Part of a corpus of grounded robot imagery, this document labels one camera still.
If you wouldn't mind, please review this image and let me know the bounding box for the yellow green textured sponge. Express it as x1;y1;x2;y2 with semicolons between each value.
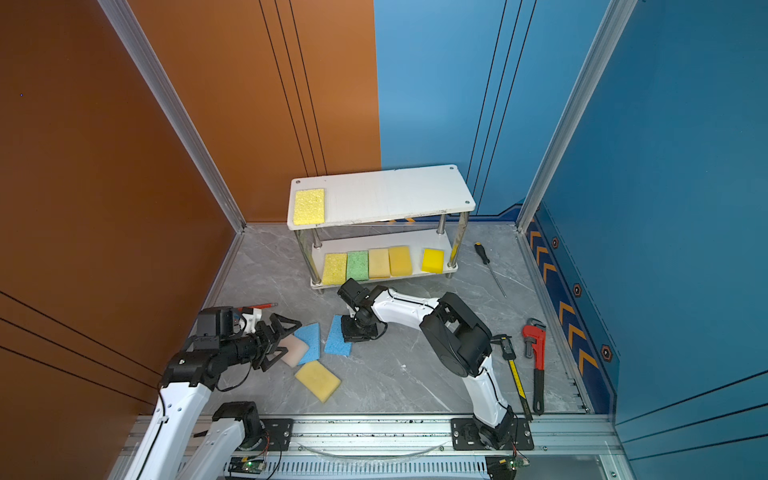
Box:
322;253;348;286

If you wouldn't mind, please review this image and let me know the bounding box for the pale yellow orange sponge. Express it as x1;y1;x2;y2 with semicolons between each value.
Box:
368;248;391;279

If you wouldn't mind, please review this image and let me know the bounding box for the yellow foam sponge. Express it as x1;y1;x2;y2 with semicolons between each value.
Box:
388;246;413;277

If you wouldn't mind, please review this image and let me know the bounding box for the small bright yellow sponge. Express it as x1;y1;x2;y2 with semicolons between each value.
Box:
421;248;445;274

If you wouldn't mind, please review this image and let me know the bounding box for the large yellow textured sponge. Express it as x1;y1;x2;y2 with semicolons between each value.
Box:
293;189;325;226

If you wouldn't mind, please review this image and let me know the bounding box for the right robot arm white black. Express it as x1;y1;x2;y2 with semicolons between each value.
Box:
337;279;534;451

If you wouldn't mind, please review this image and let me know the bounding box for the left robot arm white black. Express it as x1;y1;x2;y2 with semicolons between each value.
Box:
125;306;302;479

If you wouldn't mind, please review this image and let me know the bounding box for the white two-tier shelf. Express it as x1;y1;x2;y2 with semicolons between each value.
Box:
286;165;476;290

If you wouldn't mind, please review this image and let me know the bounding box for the blue textured sponge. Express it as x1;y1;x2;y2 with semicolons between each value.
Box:
324;315;352;357

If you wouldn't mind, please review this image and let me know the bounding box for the pink beige sponge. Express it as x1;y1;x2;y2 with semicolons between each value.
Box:
279;335;309;368

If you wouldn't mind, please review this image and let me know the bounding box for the light blue sponge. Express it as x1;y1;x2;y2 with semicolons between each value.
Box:
294;323;320;365

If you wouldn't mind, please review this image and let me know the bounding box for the dark yellow sponge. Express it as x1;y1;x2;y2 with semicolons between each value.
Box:
295;360;342;403

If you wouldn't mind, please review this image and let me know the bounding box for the green circuit board left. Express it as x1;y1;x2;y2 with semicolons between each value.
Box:
227;457;266;475

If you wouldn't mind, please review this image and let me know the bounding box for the green circuit board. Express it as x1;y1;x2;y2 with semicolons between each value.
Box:
227;457;266;475
496;456;530;477

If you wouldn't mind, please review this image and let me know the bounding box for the black yellow screwdriver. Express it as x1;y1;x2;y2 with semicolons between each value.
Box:
474;242;507;298

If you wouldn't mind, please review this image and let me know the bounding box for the yellow black tape measure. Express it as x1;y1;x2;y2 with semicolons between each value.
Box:
491;334;533;421

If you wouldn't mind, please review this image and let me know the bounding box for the red pipe wrench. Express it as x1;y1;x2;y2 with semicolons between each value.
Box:
522;318;546;415

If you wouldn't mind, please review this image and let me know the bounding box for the green circuit board right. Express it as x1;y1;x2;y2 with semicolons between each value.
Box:
496;456;530;477

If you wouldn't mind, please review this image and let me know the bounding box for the red handled small tool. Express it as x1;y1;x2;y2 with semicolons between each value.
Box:
238;302;279;312

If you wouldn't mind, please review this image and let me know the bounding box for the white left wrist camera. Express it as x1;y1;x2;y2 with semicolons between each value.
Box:
239;307;262;335

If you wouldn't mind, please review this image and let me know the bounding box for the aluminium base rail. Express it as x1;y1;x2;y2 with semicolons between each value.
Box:
107;413;634;480

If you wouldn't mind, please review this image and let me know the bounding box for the aluminium corner post left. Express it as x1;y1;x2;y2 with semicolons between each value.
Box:
98;0;247;234

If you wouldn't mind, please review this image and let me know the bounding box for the aluminium corner post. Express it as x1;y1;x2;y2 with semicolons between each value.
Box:
516;0;637;234
98;0;247;234

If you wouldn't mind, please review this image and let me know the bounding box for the aluminium corner post right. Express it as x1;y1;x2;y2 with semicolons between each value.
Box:
516;0;637;234

